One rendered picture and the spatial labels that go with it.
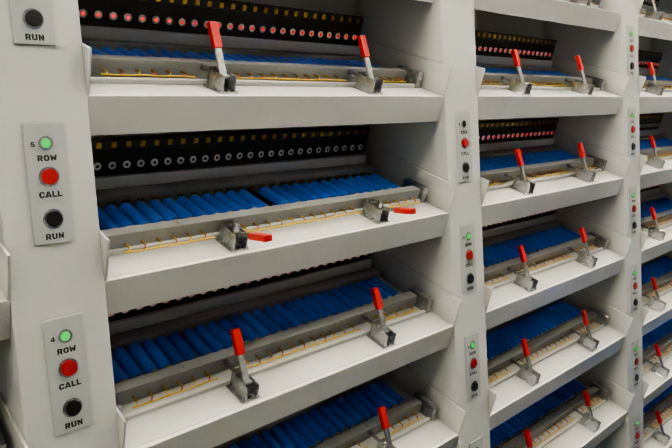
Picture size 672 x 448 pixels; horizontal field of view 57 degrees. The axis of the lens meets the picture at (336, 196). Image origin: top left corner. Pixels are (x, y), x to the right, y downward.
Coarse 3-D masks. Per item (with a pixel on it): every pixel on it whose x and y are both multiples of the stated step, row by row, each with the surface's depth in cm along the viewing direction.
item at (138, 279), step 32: (288, 160) 105; (320, 160) 110; (352, 160) 115; (384, 160) 118; (448, 192) 107; (320, 224) 93; (352, 224) 95; (384, 224) 98; (416, 224) 103; (128, 256) 74; (160, 256) 75; (192, 256) 76; (224, 256) 78; (256, 256) 81; (288, 256) 85; (320, 256) 90; (352, 256) 95; (128, 288) 70; (160, 288) 73; (192, 288) 76
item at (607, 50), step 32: (576, 32) 160; (608, 32) 154; (608, 64) 155; (576, 128) 162; (608, 128) 156; (608, 224) 159; (640, 224) 162; (640, 256) 162; (608, 288) 161; (640, 288) 163; (640, 320) 164; (640, 352) 164; (640, 384) 165; (640, 416) 166
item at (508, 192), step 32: (480, 128) 140; (512, 128) 149; (544, 128) 159; (480, 160) 138; (512, 160) 142; (544, 160) 149; (576, 160) 152; (608, 160) 157; (512, 192) 126; (544, 192) 130; (576, 192) 139; (608, 192) 151
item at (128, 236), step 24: (384, 192) 104; (408, 192) 107; (216, 216) 83; (240, 216) 84; (264, 216) 87; (288, 216) 90; (336, 216) 95; (120, 240) 74; (144, 240) 76; (192, 240) 78
